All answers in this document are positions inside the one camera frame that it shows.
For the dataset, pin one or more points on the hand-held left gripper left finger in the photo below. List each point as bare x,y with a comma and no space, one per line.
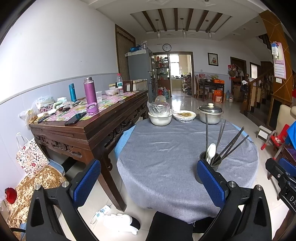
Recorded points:
85,183

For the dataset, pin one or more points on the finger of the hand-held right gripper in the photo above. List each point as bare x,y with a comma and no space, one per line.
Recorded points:
272,168
288,165

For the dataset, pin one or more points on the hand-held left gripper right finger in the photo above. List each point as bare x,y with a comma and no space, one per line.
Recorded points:
210,183

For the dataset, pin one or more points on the dark utensil holder cup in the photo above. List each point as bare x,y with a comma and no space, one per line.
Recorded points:
216,167

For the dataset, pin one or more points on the bunch of dark chopsticks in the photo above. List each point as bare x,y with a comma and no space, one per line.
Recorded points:
206,139

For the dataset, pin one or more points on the red plastic chair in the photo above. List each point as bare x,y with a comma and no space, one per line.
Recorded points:
277,140

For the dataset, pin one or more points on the blue cloth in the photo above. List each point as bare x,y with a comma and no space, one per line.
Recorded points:
291,138

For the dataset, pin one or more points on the white plastic spoon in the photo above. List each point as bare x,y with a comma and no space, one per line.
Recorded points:
211,150

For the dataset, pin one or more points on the small white step stool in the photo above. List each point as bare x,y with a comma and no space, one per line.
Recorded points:
263,133

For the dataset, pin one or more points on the beige armchair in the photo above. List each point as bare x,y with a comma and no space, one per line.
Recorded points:
283,115

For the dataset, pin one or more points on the golden patterned cloth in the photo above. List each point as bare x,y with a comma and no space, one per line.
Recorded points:
34,192

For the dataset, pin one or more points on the carved wooden side table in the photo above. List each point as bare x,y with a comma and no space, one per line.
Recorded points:
97,132

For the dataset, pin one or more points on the white slipper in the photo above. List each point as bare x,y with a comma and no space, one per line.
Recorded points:
120,222

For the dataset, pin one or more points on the grey tablecloth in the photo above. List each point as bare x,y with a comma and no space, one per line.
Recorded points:
161,162

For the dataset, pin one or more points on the blue table cover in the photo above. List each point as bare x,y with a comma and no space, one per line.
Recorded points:
124,139

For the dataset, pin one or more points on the person's black trousers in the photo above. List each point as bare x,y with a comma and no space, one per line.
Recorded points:
170,227

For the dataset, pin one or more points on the patterned paper gift bag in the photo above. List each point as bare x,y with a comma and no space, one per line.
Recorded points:
31,157

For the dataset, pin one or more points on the black smartphone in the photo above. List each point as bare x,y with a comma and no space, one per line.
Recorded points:
75,119

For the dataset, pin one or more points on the steel cooking pot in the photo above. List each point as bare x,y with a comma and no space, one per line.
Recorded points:
210,118

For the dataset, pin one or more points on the plate of food under wrap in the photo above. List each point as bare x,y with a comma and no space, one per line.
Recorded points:
184,115

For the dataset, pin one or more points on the steel pot lid white knob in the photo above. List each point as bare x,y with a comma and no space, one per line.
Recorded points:
210,109

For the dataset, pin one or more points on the purple thermos lid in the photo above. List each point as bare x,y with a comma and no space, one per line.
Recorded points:
92,108

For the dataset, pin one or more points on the small red object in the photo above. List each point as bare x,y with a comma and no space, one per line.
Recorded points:
10,195

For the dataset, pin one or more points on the wooden stair railing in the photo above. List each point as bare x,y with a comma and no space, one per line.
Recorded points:
256,92

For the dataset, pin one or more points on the patterned table mat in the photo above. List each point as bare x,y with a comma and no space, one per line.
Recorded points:
106,104

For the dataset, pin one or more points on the white bowl under plastic wrap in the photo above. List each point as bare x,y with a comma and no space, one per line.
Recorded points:
160,117

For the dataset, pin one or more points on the pile of snack bags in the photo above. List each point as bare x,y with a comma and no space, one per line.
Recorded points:
44,106

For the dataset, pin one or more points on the orange cardboard box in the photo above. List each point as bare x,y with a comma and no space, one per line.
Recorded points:
218,96

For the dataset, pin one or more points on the clear plastic cup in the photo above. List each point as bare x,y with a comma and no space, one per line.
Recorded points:
99,96

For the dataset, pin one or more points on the purple thermos flask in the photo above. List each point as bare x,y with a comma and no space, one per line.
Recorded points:
90,92

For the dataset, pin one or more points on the blue thermos flask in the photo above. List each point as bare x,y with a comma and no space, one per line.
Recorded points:
72,92

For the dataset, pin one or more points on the small covered bowl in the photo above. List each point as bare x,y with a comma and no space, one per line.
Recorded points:
111,92

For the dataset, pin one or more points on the dark dining table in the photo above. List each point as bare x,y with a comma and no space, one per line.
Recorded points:
210,84

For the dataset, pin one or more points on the blue water jug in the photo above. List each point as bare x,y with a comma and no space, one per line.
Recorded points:
166,93

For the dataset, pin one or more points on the red-capped water bottle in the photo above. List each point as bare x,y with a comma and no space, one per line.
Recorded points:
119,83

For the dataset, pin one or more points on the wooden chair back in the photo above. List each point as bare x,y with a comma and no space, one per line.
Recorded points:
127,86

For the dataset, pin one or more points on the white chest freezer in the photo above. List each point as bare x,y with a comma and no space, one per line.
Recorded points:
140,84

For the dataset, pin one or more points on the kitchen shelf with bottles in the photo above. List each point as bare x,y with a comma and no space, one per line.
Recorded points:
161,67

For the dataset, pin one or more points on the grey refrigerator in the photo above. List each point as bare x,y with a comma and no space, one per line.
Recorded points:
138,67

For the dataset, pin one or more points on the brown wooden door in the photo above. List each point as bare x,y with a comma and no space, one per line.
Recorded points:
124,53

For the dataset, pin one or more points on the blue bag on refrigerator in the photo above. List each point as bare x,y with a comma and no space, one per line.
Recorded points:
134,49

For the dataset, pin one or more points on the hanging pendant lamp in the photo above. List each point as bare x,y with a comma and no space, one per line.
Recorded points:
184,33
210,34
158,34

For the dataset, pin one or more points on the white wall switch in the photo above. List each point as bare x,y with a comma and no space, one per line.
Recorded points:
279,80

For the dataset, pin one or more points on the pink wall calendar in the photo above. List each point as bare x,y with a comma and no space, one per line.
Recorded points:
279,64

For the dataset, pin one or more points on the hanging bags on wall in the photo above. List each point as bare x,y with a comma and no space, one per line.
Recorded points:
234,70

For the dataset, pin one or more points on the framed wall picture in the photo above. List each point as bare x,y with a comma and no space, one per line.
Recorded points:
212,59

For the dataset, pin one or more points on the round wall clock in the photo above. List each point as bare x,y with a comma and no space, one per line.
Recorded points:
166,47

